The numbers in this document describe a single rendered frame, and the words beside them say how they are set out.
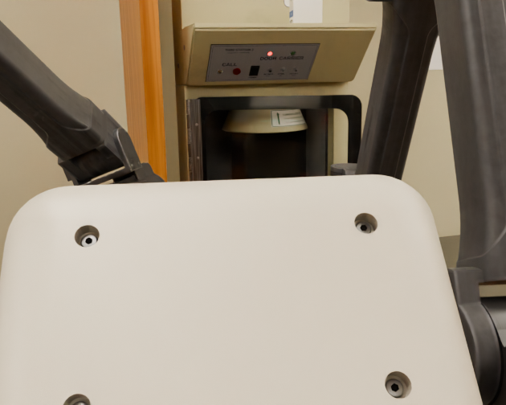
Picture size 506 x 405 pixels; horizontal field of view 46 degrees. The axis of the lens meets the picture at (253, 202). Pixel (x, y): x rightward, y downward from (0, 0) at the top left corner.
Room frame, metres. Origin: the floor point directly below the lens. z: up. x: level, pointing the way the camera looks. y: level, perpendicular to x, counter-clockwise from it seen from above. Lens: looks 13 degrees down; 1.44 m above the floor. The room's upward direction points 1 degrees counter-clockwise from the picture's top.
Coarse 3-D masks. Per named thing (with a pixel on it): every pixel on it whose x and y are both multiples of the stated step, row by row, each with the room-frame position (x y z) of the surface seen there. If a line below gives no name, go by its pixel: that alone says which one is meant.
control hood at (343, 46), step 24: (192, 24) 1.00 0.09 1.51; (216, 24) 0.99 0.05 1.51; (240, 24) 1.00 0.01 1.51; (264, 24) 1.01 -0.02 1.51; (288, 24) 1.02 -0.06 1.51; (312, 24) 1.03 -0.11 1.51; (336, 24) 1.04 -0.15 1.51; (360, 24) 1.05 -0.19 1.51; (192, 48) 1.00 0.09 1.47; (336, 48) 1.07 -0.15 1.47; (360, 48) 1.08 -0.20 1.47; (192, 72) 1.04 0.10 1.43; (312, 72) 1.10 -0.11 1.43; (336, 72) 1.12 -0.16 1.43
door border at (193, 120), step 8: (192, 104) 1.07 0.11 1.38; (192, 112) 1.07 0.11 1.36; (200, 112) 1.07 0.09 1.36; (192, 120) 1.07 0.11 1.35; (200, 120) 1.07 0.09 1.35; (192, 128) 1.07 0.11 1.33; (200, 128) 1.07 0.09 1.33; (192, 136) 1.07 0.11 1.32; (200, 136) 1.07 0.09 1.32; (192, 144) 1.07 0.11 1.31; (200, 144) 1.07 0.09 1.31; (192, 152) 1.07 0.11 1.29; (200, 152) 1.07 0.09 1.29; (200, 160) 1.07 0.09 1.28; (200, 168) 1.07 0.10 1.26; (192, 176) 1.07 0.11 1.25; (200, 176) 1.07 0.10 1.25
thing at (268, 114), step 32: (224, 96) 1.07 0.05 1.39; (256, 96) 1.06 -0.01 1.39; (288, 96) 1.06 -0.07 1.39; (320, 96) 1.06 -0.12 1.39; (352, 96) 1.05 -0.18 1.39; (224, 128) 1.07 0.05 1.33; (256, 128) 1.06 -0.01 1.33; (288, 128) 1.06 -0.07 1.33; (320, 128) 1.06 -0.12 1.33; (352, 128) 1.05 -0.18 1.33; (224, 160) 1.07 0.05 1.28; (256, 160) 1.06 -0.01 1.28; (288, 160) 1.06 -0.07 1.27; (320, 160) 1.06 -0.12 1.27; (352, 160) 1.05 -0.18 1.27
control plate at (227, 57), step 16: (224, 48) 1.01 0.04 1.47; (240, 48) 1.02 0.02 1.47; (256, 48) 1.03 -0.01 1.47; (272, 48) 1.04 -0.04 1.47; (288, 48) 1.04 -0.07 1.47; (304, 48) 1.05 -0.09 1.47; (208, 64) 1.03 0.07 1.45; (224, 64) 1.04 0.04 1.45; (240, 64) 1.05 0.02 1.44; (256, 64) 1.06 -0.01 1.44; (272, 64) 1.06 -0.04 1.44; (288, 64) 1.07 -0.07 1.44; (304, 64) 1.08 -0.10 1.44; (208, 80) 1.06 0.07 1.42; (224, 80) 1.07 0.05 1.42; (240, 80) 1.08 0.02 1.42
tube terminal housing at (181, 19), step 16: (176, 0) 1.13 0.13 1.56; (192, 0) 1.09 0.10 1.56; (208, 0) 1.10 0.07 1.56; (224, 0) 1.10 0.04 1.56; (240, 0) 1.11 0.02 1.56; (256, 0) 1.12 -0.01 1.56; (272, 0) 1.13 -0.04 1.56; (336, 0) 1.16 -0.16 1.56; (176, 16) 1.14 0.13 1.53; (192, 16) 1.09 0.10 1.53; (208, 16) 1.10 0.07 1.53; (224, 16) 1.10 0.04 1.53; (240, 16) 1.11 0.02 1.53; (256, 16) 1.12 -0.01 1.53; (272, 16) 1.13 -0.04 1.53; (288, 16) 1.14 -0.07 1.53; (336, 16) 1.16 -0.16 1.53; (176, 32) 1.15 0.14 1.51; (176, 48) 1.15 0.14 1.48; (176, 64) 1.16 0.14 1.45; (176, 80) 1.17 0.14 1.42; (176, 96) 1.18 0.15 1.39; (192, 96) 1.09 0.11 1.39
